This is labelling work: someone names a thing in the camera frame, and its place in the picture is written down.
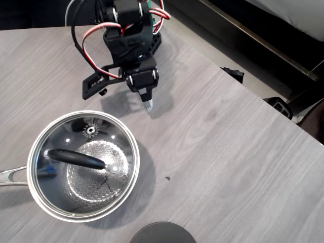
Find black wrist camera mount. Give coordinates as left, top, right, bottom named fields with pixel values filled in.
left=81, top=65, right=127, bottom=100

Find steel pot with black interior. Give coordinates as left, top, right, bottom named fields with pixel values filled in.
left=0, top=110, right=141, bottom=224

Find black table clamp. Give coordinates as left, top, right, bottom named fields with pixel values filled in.
left=219, top=66, right=245, bottom=85
left=262, top=97, right=294, bottom=120

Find dark round chair seat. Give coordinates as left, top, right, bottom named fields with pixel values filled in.
left=296, top=98, right=324, bottom=146

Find black round stand with pole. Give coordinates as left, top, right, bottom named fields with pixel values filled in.
left=129, top=221, right=197, bottom=243

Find black bed frame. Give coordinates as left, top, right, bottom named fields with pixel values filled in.
left=164, top=0, right=324, bottom=82

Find white mattress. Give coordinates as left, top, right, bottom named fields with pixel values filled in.
left=242, top=0, right=324, bottom=43

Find red white servo cable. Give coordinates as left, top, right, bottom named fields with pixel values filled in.
left=148, top=0, right=172, bottom=35
left=82, top=22, right=123, bottom=79

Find black cable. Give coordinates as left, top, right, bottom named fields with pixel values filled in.
left=70, top=0, right=103, bottom=73

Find glass lid with black handle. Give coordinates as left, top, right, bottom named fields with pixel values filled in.
left=28, top=112, right=139, bottom=220

